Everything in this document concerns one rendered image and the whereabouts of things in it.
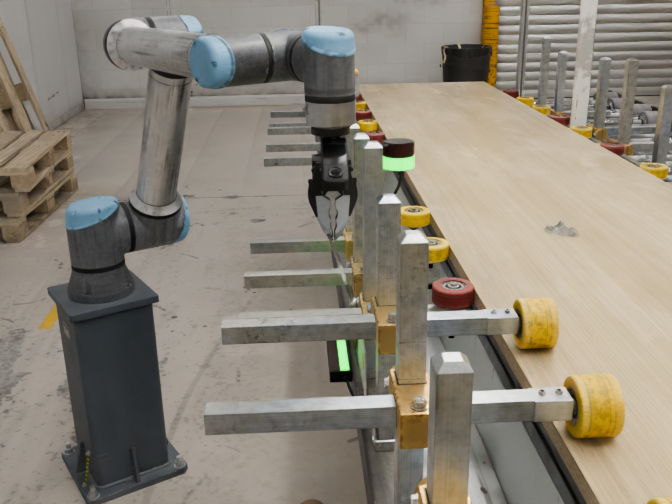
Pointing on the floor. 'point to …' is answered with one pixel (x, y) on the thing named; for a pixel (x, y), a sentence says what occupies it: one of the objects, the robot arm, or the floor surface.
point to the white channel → (583, 62)
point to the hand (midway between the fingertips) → (333, 234)
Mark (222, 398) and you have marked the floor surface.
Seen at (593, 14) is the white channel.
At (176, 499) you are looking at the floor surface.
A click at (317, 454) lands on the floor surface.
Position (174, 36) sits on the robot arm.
